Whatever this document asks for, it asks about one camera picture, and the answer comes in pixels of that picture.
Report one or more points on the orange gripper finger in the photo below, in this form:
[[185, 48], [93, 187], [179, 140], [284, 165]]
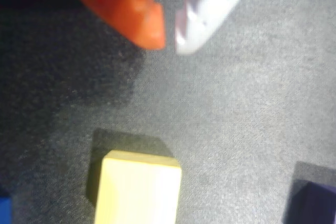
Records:
[[118, 3]]

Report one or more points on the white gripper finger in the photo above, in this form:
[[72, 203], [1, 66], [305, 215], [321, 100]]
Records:
[[210, 11]]

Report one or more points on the yellow wooden cube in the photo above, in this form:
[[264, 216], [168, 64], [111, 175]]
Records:
[[139, 190]]

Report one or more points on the purple wooden cube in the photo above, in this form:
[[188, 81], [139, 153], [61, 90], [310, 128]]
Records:
[[312, 205]]

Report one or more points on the blue wooden cube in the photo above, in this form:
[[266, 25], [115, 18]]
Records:
[[5, 211]]

